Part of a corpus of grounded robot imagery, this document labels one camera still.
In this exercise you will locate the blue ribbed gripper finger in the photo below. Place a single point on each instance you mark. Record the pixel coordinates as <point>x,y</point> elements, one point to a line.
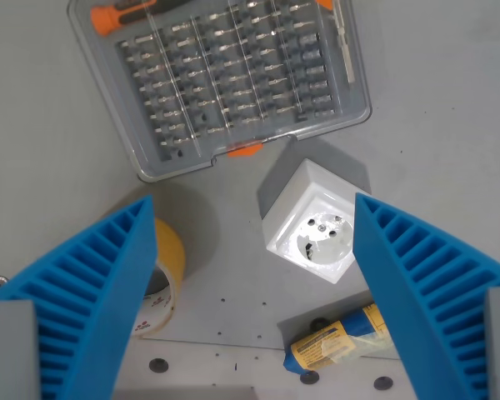
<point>421,283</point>
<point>87,291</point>

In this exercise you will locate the yellow tape roll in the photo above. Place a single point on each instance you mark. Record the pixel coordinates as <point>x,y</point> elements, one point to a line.
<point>171,254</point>

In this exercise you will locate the black table bolt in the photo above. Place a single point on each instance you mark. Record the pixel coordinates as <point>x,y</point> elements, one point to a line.
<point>309,377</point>
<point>158,365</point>
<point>318,323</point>
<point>383,382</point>

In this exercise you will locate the yellow box with blue tape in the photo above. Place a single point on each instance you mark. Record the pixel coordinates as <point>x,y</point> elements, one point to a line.
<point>329,343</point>

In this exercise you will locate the orange case latch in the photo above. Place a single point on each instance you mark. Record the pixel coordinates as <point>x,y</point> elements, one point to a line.
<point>245,148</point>

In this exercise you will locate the silver metal extension bar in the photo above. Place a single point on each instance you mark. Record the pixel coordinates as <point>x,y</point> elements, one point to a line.
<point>345,46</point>

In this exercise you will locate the clear plastic screwdriver bit case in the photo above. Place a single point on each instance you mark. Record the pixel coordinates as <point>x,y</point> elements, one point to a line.
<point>233,83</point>

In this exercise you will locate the white wall socket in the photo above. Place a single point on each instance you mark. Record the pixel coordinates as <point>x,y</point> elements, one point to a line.
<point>316,233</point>

